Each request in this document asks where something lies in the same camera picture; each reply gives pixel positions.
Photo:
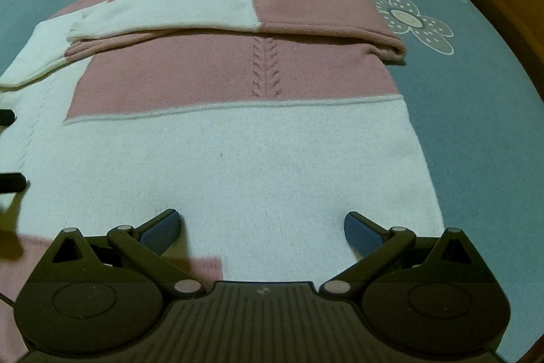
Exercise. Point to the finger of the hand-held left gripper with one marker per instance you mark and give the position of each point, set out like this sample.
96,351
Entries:
6,117
12,183

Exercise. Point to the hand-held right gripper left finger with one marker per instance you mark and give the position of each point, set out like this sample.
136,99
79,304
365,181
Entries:
159,234

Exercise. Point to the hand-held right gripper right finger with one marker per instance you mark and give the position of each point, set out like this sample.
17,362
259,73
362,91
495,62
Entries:
363,236

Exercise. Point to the pink and white sweater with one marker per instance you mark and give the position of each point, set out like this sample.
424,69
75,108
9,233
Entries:
233,154

